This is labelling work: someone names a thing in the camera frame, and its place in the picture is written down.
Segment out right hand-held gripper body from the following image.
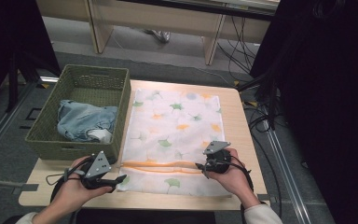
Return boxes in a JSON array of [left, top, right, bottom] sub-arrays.
[[202, 140, 233, 175]]

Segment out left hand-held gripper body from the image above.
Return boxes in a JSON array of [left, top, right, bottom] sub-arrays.
[[79, 150, 117, 190]]

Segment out light blue denim garment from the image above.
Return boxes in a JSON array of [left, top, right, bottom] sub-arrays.
[[56, 99, 119, 145]]

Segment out white leaf-print laundry bag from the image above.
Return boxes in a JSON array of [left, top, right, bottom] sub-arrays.
[[117, 88, 233, 198]]

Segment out green woven basket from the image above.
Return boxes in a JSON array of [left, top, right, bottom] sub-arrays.
[[24, 63, 132, 162]]

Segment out person's right hand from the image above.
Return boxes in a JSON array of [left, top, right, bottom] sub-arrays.
[[203, 147, 261, 209]]

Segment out person's left hand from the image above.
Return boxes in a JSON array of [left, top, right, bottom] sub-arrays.
[[49, 155, 115, 217]]

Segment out grey tape strip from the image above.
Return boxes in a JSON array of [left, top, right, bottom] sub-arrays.
[[11, 183, 40, 196]]

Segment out black metal stand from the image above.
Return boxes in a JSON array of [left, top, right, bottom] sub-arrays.
[[5, 50, 21, 114]]

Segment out black curtain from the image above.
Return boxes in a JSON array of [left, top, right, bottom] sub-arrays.
[[249, 0, 358, 224], [0, 0, 62, 110]]

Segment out light wooden desk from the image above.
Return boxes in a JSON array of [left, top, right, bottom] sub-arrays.
[[35, 0, 282, 66]]

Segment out black floor cables beside table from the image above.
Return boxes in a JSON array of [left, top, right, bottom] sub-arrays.
[[241, 74, 284, 220]]

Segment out metal floor rail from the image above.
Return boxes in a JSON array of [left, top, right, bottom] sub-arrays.
[[0, 81, 40, 167], [264, 125, 312, 224]]

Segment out black floor cables under desk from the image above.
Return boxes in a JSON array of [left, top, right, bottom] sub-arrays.
[[216, 15, 262, 77]]

